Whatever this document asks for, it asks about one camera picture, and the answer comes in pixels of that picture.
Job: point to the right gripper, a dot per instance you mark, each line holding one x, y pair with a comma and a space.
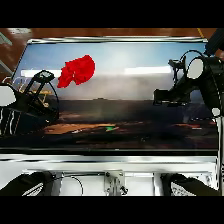
166, 97

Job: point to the red T-shirt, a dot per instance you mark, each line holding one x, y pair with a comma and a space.
77, 70

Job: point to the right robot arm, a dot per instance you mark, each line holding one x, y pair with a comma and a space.
210, 75

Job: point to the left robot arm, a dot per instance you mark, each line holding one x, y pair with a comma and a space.
23, 101

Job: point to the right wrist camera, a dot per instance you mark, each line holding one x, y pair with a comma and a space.
174, 65

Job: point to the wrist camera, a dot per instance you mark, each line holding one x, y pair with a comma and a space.
45, 75
174, 65

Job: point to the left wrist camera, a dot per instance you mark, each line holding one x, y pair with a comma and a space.
45, 75

